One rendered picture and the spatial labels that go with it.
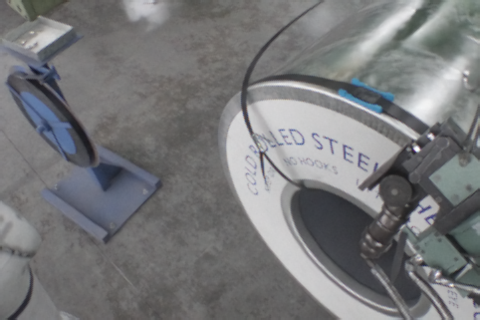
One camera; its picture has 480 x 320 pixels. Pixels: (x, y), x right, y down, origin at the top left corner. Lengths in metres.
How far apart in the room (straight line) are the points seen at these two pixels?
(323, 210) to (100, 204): 1.50
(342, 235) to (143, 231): 1.22
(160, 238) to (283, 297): 0.75
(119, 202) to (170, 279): 0.62
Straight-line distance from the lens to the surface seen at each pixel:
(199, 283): 2.27
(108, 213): 2.66
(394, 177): 0.79
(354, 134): 1.01
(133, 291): 2.35
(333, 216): 1.68
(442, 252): 0.80
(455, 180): 0.75
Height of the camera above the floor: 2.00
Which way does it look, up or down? 47 degrees down
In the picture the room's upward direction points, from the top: 10 degrees counter-clockwise
